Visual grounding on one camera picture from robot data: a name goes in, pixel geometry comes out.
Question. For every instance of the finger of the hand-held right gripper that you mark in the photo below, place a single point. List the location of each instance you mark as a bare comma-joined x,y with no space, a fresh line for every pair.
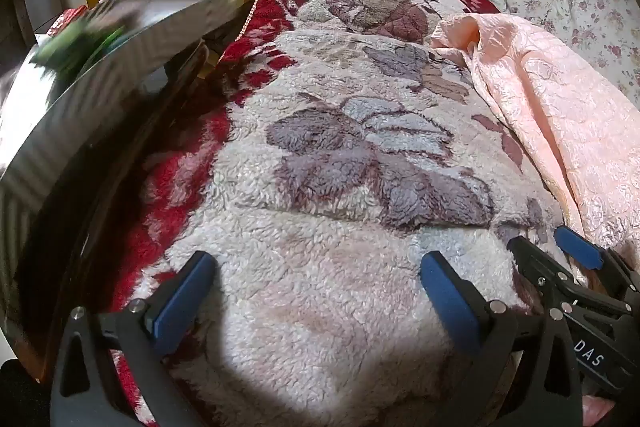
580,249
537,263

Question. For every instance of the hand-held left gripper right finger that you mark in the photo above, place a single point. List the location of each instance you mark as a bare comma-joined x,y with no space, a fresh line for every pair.
450,302

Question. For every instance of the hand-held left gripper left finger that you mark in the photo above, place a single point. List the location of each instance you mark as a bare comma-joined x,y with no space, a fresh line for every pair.
181,302

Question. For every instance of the floral fleece blanket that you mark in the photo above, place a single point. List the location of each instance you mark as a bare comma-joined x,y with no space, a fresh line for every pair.
325,257

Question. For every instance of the pink quilted blanket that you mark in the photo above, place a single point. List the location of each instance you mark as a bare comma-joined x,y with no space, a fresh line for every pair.
550,107

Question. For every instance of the striped cardboard box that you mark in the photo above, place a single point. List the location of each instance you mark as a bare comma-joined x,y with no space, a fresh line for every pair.
115,77

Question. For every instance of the floral sofa cushion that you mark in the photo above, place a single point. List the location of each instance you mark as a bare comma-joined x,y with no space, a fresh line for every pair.
590,7

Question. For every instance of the green blurred thing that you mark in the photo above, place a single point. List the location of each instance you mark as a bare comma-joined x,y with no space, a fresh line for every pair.
75,42

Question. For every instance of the red gift box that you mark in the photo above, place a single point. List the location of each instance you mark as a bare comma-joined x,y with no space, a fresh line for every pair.
72,14

